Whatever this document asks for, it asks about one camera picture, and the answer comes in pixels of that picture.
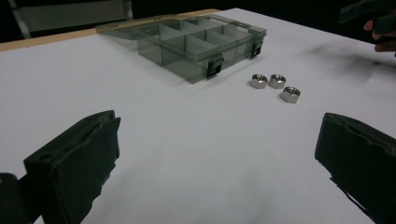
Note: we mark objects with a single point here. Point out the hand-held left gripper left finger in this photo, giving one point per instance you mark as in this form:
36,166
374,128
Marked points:
74,165

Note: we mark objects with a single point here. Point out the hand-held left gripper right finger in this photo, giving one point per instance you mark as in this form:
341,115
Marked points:
361,155

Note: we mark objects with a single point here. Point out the silver hex nut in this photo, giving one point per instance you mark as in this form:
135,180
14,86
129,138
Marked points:
277,81
290,94
258,81

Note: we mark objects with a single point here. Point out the grey transparent compartment box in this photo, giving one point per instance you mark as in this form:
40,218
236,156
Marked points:
193,43

